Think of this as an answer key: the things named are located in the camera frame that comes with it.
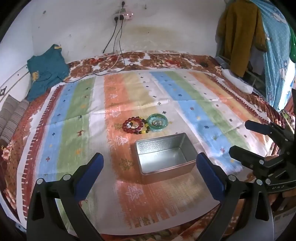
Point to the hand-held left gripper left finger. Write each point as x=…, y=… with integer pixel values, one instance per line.
x=90, y=175

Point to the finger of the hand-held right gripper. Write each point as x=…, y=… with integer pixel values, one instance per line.
x=245, y=157
x=261, y=127

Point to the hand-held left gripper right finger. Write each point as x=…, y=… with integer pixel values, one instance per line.
x=209, y=176

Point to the silver metal tin box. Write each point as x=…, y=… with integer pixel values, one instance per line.
x=161, y=160

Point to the green jade bangle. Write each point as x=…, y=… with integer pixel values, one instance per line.
x=165, y=122

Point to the striped pastel blanket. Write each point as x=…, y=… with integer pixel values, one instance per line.
x=76, y=139

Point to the white oblong object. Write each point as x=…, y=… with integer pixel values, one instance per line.
x=235, y=81

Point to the blue dotted curtain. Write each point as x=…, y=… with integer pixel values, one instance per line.
x=275, y=46

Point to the green cloth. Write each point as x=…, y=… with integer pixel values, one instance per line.
x=293, y=46

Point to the mustard yellow coat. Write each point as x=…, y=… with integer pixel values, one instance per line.
x=242, y=34

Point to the grey striped pillow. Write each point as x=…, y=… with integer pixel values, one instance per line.
x=11, y=115

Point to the teal shirt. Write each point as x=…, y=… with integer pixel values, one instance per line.
x=46, y=69

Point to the brown floral bed sheet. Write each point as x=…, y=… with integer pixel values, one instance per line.
x=161, y=61

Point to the wall power strip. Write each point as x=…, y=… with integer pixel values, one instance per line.
x=123, y=16

